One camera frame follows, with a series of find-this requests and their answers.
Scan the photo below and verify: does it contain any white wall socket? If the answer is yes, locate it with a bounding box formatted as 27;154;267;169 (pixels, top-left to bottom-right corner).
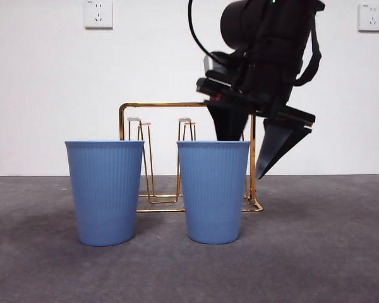
84;0;114;31
358;3;379;33

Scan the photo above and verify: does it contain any gold wire cup rack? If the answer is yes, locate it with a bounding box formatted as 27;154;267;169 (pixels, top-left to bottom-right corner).
118;101;263;213

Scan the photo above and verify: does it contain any black flat cable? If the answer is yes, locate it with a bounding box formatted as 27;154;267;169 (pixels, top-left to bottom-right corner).
295;28;322;88

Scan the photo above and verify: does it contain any blue ribbed plastic cup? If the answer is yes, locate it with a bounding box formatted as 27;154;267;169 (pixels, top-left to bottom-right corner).
64;140;145;247
176;140;251;245

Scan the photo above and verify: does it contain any pale grey camera box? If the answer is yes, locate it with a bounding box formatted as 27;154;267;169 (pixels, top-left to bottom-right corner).
203;51;241;83

